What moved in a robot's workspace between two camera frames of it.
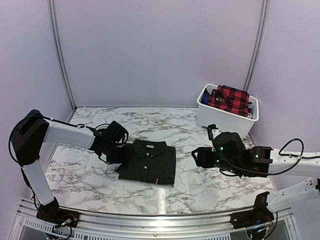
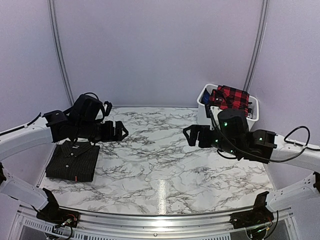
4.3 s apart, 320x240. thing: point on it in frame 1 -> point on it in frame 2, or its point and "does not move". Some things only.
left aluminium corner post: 51,6 does not move
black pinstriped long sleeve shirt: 149,161 -> 73,162
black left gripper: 111,161 -> 109,136
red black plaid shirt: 231,99 does not move
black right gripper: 203,160 -> 196,129
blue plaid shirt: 205,97 does not move
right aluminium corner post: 259,41 does not move
